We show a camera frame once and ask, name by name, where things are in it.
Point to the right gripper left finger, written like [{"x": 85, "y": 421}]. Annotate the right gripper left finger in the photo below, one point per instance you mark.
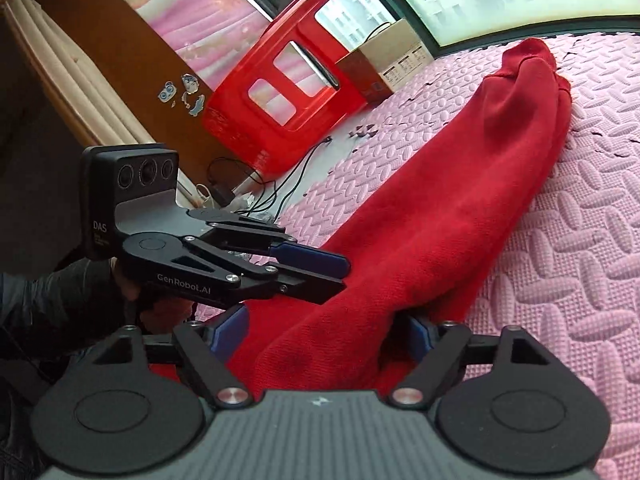
[{"x": 204, "y": 350}]

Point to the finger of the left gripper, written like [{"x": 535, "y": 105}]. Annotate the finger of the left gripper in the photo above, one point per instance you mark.
[
  {"x": 235, "y": 233},
  {"x": 235, "y": 279}
]

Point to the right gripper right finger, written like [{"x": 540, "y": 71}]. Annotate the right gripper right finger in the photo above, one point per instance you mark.
[{"x": 438, "y": 351}]

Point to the red embroidered pants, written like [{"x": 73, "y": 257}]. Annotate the red embroidered pants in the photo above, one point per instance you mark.
[{"x": 427, "y": 238}]

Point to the person's left hand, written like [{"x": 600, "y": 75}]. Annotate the person's left hand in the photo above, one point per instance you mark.
[{"x": 103, "y": 284}]

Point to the red plastic stool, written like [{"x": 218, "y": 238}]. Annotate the red plastic stool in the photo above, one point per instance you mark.
[{"x": 285, "y": 95}]

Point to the pink foam floor mat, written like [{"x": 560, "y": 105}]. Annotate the pink foam floor mat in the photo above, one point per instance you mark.
[{"x": 569, "y": 271}]

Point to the cream curtain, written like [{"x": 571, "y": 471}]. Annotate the cream curtain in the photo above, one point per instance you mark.
[{"x": 103, "y": 62}]

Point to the brown cardboard box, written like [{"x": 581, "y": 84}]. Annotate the brown cardboard box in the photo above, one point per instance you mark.
[{"x": 386, "y": 61}]

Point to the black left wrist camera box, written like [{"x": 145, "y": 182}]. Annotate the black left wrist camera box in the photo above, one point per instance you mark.
[{"x": 111, "y": 175}]

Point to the cartoon wall stickers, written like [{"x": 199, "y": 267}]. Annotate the cartoon wall stickers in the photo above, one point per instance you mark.
[{"x": 188, "y": 93}]

